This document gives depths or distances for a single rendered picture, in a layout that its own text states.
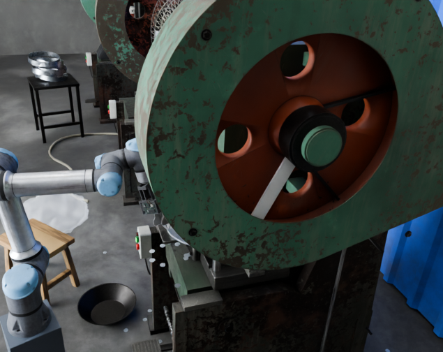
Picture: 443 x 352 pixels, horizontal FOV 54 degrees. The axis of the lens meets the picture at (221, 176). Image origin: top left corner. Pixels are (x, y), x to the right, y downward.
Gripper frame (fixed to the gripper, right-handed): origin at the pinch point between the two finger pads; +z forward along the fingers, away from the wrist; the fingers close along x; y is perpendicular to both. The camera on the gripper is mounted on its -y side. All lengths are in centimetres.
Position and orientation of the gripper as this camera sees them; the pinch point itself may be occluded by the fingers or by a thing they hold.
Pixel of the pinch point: (167, 225)
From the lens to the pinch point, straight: 166.5
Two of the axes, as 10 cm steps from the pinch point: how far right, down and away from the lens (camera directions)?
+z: 2.5, 9.1, 3.3
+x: 8.7, -0.7, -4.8
